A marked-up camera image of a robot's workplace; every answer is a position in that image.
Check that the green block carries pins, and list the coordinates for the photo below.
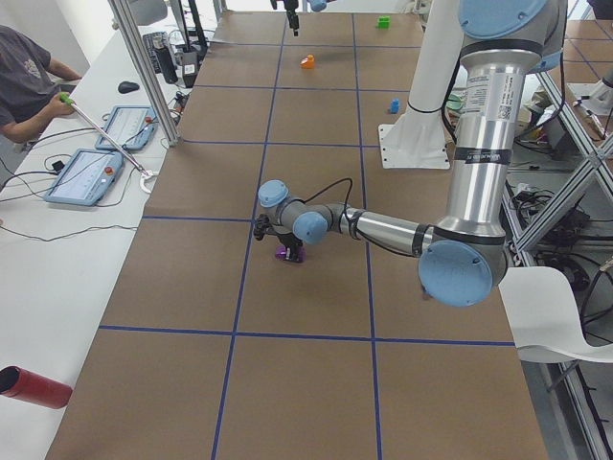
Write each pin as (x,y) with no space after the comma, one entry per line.
(383,22)

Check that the seated person grey shirt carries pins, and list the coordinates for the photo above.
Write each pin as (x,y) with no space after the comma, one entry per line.
(30,100)

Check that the blue teach pendant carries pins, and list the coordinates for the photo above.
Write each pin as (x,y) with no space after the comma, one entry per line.
(86,177)
(131,126)

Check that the near blue teach pendant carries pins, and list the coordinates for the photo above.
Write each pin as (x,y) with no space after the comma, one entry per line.
(86,177)

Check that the orange trapezoid block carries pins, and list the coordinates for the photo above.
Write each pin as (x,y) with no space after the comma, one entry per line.
(308,62)

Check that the metal reacher stick green handle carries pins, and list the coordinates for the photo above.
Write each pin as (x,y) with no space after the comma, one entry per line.
(146,175)

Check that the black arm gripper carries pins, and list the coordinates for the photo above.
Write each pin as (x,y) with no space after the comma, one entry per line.
(290,10)

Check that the red cylinder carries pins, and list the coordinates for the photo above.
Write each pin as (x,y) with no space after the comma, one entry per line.
(30,387)

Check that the white paper sheet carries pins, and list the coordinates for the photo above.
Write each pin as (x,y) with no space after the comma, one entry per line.
(544,318)

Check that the far blue teach pendant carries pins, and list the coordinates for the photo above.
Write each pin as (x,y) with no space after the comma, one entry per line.
(131,126)

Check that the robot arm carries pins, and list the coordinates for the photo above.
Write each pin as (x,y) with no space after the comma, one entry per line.
(317,6)

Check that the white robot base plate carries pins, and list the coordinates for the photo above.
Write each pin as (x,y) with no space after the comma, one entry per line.
(412,147)

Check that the aluminium frame post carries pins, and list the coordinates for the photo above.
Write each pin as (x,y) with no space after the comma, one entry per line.
(139,56)

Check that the purple trapezoid block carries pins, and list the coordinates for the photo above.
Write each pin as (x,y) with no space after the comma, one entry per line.
(290,254)

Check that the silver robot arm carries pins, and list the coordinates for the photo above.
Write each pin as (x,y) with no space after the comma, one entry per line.
(461,115)

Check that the black computer mouse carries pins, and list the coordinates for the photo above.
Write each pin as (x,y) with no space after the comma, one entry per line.
(125,87)

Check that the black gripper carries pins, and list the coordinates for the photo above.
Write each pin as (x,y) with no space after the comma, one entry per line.
(287,239)

